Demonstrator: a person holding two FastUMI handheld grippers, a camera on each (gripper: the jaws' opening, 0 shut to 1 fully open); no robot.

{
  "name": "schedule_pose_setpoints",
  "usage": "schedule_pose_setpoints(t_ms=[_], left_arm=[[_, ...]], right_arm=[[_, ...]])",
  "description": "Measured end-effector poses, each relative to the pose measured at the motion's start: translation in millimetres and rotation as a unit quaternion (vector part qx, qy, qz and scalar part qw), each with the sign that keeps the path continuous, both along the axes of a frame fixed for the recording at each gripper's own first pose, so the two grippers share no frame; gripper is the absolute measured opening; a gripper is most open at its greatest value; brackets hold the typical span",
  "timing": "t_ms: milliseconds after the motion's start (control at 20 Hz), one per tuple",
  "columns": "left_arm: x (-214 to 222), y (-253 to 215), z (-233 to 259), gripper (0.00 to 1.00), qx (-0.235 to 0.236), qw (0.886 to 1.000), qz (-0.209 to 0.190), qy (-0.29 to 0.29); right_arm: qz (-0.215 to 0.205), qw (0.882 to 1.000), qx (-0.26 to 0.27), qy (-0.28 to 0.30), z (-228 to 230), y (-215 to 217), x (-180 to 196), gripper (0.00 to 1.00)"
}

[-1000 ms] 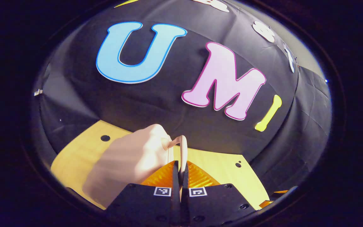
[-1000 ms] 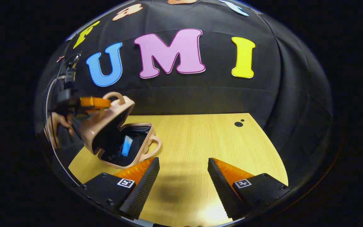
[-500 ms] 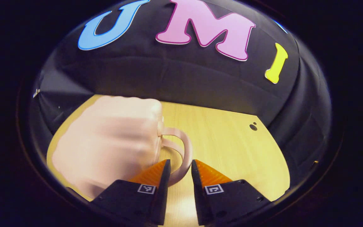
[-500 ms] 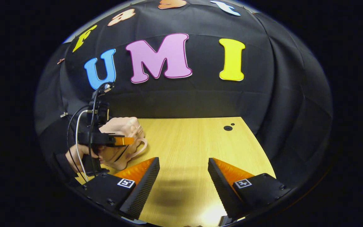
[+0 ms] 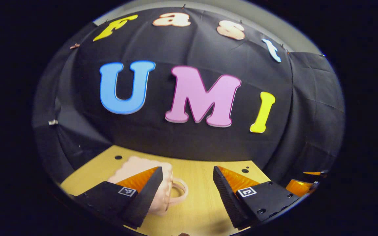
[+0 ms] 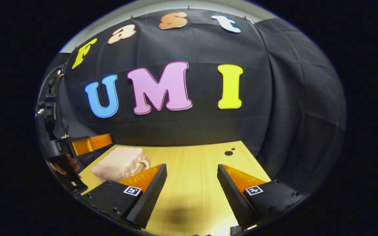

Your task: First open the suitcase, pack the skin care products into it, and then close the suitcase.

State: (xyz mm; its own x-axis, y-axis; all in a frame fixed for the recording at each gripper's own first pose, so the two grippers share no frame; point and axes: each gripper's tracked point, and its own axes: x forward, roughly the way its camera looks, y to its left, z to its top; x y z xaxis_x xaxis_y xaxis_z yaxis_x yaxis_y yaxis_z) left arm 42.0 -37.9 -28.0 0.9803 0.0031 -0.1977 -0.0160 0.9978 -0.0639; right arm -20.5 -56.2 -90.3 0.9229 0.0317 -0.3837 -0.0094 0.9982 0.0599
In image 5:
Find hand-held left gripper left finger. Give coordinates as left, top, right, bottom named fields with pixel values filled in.
left=69, top=167, right=164, bottom=229

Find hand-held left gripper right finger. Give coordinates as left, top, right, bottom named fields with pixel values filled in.
left=213, top=166, right=301, bottom=230

